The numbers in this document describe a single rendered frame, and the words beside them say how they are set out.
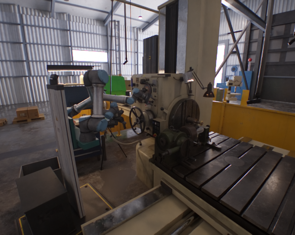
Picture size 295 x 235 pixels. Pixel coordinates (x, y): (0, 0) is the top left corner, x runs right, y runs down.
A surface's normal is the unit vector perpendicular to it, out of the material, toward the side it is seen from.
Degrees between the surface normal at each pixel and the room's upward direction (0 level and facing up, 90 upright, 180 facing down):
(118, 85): 84
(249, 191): 0
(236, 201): 0
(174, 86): 90
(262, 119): 90
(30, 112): 90
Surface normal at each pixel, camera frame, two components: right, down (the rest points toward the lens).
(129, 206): 0.00, -0.96
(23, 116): 0.62, 0.21
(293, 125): -0.81, 0.16
